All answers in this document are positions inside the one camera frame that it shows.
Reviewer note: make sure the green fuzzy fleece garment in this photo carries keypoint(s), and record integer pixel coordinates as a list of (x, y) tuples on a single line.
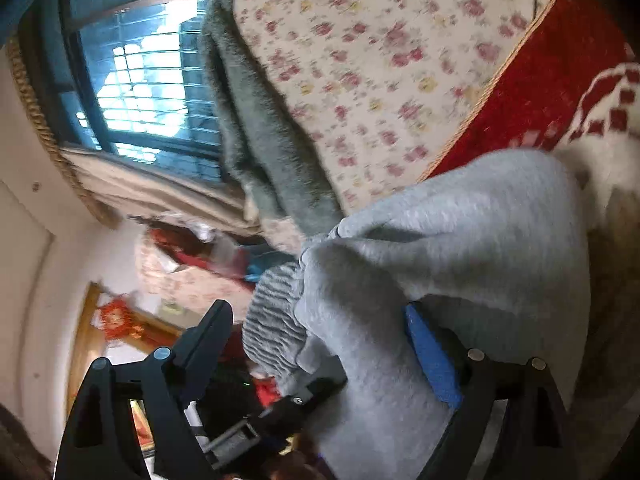
[(264, 149)]

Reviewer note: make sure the light grey fleece pants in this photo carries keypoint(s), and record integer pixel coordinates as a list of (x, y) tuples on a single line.
[(496, 251)]

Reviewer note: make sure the window with blue glass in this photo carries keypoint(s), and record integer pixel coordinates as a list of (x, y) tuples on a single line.
[(125, 77)]

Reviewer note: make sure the wooden door frame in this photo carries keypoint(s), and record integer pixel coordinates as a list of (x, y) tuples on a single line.
[(89, 342)]

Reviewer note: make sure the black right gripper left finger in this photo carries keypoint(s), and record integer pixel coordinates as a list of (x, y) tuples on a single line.
[(99, 440)]

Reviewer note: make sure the beige curtain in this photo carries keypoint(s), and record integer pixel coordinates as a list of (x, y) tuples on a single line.
[(111, 187)]

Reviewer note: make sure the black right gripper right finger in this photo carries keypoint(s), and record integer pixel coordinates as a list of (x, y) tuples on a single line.
[(532, 440)]

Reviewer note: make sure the floral cream quilt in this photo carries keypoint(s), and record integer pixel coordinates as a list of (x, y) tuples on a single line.
[(382, 86)]

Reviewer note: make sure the red chinese knot decoration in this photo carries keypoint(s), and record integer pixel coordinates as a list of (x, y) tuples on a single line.
[(117, 320)]

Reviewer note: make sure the blue plastic bag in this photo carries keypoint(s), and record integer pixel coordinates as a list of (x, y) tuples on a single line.
[(261, 258)]

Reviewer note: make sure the red and cream floral blanket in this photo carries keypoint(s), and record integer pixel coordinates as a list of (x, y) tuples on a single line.
[(571, 87)]

